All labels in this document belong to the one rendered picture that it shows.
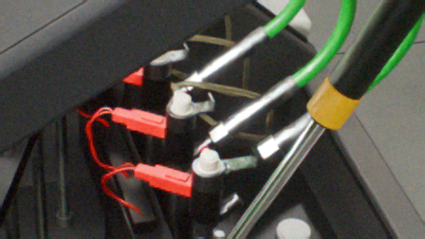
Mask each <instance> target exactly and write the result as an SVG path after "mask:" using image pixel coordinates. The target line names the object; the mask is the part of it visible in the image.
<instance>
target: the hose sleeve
mask: <svg viewBox="0 0 425 239"><path fill-rule="evenodd" d="M311 120H312V118H311V117H310V115H309V112H307V113H305V114H304V115H302V116H301V117H300V118H298V119H296V120H295V121H293V122H292V123H290V124H289V125H288V126H287V127H284V128H283V129H282V130H281V131H279V132H278V133H276V134H275V135H273V138H272V139H273V141H274V143H275V144H276V145H277V146H278V148H279V149H280V150H281V151H282V152H286V151H287V150H289V149H290V148H291V147H292V145H293V143H294V142H295V141H296V139H297V138H298V136H299V135H300V134H301V133H302V132H303V130H304V129H305V127H306V126H307V125H308V124H309V123H310V121H311Z"/></svg>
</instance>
